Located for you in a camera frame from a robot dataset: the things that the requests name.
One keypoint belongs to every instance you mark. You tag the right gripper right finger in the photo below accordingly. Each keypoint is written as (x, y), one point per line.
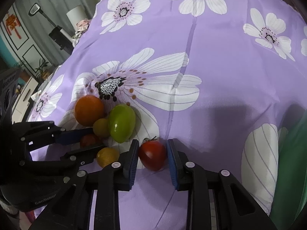
(214, 196)

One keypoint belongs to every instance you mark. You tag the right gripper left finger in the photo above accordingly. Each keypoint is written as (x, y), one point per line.
(71, 207)

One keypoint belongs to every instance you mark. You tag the red cherry tomato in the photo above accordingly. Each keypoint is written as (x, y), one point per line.
(152, 154)
(89, 141)

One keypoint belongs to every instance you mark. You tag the brown longan front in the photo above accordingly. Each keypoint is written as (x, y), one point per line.
(107, 156)

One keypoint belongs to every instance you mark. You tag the brown longan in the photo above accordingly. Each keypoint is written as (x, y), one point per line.
(100, 128)
(107, 156)

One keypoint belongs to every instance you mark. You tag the green oval tomato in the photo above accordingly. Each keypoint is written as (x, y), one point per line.
(121, 121)

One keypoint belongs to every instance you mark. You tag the green plastic bowl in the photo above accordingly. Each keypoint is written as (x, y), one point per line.
(290, 192)

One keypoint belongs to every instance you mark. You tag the large orange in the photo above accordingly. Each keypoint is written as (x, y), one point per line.
(88, 109)

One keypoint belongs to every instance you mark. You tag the purple floral tablecloth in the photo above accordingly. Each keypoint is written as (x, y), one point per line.
(222, 78)

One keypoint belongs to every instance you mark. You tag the pink crumpled cloth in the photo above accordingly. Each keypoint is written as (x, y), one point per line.
(82, 27)

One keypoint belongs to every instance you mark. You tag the white cylindrical lamp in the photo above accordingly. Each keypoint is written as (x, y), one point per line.
(76, 15)

